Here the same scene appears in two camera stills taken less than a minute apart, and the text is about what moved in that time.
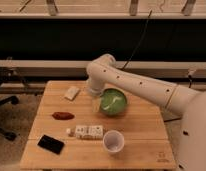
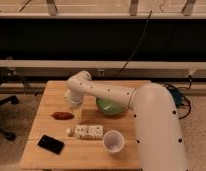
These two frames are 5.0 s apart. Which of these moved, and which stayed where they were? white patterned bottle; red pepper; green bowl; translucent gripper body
Moved: translucent gripper body
Stayed: green bowl; red pepper; white patterned bottle
